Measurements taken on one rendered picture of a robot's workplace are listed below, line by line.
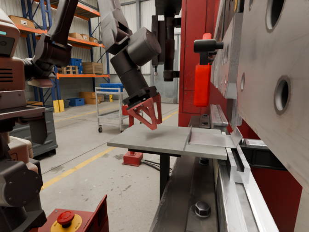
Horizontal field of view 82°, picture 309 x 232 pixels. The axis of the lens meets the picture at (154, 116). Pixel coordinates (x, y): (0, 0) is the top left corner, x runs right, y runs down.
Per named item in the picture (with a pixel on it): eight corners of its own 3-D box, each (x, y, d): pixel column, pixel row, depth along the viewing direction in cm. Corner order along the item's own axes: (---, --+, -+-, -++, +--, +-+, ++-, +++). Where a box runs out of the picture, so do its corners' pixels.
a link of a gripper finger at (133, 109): (170, 118, 47) (153, 87, 47) (164, 126, 41) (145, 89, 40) (149, 129, 50) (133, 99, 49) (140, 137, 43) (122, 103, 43)
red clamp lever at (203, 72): (191, 105, 29) (194, 41, 27) (218, 106, 28) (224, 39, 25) (191, 107, 27) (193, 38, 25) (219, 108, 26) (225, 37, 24)
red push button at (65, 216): (64, 220, 48) (63, 208, 47) (78, 221, 47) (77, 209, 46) (54, 232, 44) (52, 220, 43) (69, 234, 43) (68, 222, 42)
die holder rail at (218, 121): (209, 118, 121) (210, 104, 119) (218, 118, 119) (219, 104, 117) (211, 144, 74) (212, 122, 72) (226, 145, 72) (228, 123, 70)
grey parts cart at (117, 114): (121, 122, 456) (120, 85, 435) (144, 125, 428) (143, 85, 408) (96, 132, 376) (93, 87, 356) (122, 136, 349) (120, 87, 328)
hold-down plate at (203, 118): (200, 118, 118) (201, 114, 117) (208, 119, 116) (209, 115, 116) (198, 132, 90) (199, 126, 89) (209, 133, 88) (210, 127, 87)
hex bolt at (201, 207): (195, 205, 34) (195, 198, 34) (209, 208, 34) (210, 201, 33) (194, 216, 32) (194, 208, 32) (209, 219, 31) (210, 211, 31)
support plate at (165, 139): (135, 126, 58) (135, 123, 58) (220, 132, 51) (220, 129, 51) (106, 146, 42) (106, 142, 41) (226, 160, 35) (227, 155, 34)
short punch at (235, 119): (225, 122, 47) (228, 86, 45) (233, 123, 46) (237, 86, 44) (230, 134, 37) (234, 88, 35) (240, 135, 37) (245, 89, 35)
